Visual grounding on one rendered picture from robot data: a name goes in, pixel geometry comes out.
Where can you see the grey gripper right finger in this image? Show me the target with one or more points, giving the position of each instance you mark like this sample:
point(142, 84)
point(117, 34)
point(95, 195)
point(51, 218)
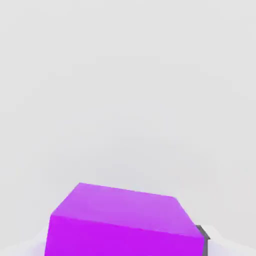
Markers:
point(218, 244)

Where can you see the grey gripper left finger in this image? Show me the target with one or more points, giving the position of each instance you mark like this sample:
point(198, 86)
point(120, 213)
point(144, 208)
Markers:
point(36, 245)

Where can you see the small purple cube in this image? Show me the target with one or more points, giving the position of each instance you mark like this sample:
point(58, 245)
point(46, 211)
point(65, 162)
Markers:
point(124, 224)

